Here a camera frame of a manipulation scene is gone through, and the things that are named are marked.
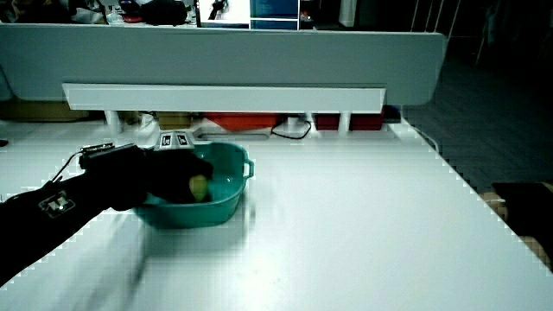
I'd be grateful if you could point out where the dark red box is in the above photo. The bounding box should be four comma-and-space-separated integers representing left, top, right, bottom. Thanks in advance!
314, 111, 385, 132

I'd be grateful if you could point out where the white desk partition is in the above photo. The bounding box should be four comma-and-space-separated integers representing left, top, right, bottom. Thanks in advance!
0, 22, 448, 107

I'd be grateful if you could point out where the white shelf riser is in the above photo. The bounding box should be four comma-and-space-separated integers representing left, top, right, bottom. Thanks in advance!
61, 82, 387, 136

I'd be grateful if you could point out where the yellow-green pear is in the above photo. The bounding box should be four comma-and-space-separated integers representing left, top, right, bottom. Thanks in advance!
188, 174, 210, 204

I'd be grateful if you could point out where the computer monitor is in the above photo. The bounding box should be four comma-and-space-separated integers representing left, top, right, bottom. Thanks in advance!
197, 0, 301, 31

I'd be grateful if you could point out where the black bag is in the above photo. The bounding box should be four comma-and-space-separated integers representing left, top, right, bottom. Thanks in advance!
140, 0, 188, 27

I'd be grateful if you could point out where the person's right hand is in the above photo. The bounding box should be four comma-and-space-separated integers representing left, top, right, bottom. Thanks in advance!
145, 131, 214, 205

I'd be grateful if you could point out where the orange box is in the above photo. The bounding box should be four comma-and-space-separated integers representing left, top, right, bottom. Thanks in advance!
203, 112, 283, 132

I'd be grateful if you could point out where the person's right forearm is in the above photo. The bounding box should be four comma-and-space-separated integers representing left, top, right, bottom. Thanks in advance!
0, 143, 150, 287

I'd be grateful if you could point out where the grey flat tray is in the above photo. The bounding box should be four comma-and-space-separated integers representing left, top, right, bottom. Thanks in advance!
193, 127, 272, 143

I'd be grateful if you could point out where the teal plastic plate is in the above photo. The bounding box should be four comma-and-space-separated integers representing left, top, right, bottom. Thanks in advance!
132, 141, 256, 230

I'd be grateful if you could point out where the black cable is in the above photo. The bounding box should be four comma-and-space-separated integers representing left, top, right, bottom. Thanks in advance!
270, 117, 313, 141

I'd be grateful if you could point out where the yellow box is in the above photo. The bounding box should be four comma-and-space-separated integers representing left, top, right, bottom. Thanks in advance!
156, 111, 194, 131

